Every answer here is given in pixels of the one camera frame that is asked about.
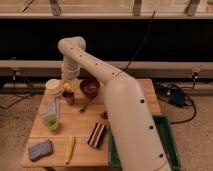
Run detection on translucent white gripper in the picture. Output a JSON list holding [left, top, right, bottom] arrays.
[[61, 65, 80, 84]]

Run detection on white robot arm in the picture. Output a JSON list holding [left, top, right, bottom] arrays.
[[58, 37, 172, 171]]

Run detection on green plastic cup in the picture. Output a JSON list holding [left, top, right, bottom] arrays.
[[43, 114, 59, 131]]

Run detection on dark maroon bowl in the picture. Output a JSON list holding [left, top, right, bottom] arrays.
[[80, 77, 100, 98]]

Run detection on clear plastic bag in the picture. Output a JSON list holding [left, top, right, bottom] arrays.
[[39, 97, 60, 118]]

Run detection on brown chocolate toy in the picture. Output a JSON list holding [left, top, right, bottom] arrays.
[[101, 111, 108, 119]]

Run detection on wooden table board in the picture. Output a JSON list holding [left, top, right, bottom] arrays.
[[21, 79, 160, 168]]

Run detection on striped dark box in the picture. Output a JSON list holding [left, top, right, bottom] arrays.
[[87, 122, 106, 148]]

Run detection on blue sponge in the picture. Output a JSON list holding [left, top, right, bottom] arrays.
[[28, 140, 53, 162]]

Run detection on green plastic tray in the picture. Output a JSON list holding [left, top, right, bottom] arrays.
[[108, 115, 181, 171]]

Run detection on blue power adapter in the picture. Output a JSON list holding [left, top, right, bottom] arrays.
[[170, 89, 186, 107]]

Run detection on black cable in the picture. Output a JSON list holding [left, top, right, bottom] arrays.
[[114, 9, 157, 76]]

